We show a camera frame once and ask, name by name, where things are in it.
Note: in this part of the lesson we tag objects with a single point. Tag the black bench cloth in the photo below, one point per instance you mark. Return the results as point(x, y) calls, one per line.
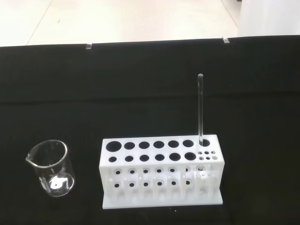
point(70, 93)

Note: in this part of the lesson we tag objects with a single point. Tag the clear glass rod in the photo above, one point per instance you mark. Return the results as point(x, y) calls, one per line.
point(200, 105)

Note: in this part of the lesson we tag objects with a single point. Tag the clear plastic cloth clip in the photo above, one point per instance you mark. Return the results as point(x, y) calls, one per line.
point(88, 46)
point(225, 39)

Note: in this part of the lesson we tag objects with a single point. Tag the white test tube rack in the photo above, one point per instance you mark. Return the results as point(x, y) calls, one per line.
point(152, 152)

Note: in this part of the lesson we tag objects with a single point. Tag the small clear glass beaker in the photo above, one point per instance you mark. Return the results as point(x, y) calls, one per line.
point(58, 184)

